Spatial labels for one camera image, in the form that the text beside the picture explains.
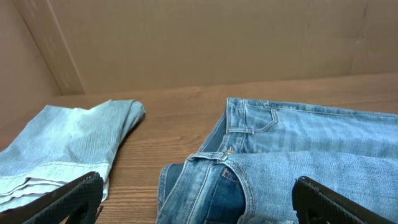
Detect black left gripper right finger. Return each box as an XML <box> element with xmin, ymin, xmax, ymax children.
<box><xmin>292</xmin><ymin>176</ymin><xmax>394</xmax><ymax>224</ymax></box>

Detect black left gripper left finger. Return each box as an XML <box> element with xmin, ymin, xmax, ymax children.
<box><xmin>1</xmin><ymin>172</ymin><xmax>104</xmax><ymax>224</ymax></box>

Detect medium blue denim jeans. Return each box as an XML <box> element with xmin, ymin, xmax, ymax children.
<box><xmin>157</xmin><ymin>98</ymin><xmax>397</xmax><ymax>223</ymax></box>

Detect folded light blue jeans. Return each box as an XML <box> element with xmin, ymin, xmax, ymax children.
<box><xmin>1</xmin><ymin>100</ymin><xmax>146</xmax><ymax>211</ymax></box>

